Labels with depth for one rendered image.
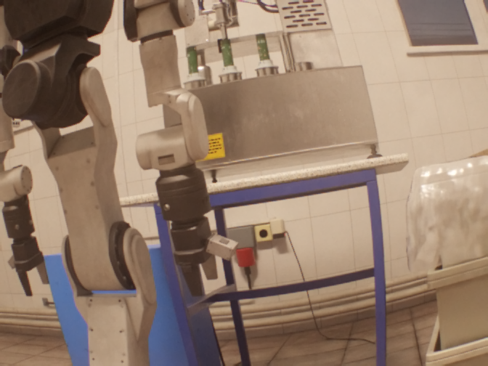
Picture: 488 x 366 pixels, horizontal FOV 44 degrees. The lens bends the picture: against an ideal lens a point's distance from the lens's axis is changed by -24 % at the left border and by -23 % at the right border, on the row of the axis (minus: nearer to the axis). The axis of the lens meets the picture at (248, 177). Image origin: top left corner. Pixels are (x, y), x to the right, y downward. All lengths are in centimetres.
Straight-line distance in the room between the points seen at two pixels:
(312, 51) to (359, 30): 150
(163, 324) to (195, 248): 99
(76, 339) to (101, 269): 107
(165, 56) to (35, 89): 28
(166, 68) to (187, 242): 30
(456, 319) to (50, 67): 108
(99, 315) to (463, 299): 83
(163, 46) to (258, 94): 81
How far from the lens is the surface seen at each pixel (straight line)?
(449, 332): 159
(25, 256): 149
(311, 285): 225
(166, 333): 226
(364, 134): 200
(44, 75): 119
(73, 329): 241
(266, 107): 203
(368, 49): 371
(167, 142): 127
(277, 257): 368
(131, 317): 140
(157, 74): 127
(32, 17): 130
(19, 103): 119
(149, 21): 128
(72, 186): 138
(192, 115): 126
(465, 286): 155
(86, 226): 139
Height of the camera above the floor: 66
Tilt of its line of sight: 3 degrees up
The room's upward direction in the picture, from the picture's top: 8 degrees counter-clockwise
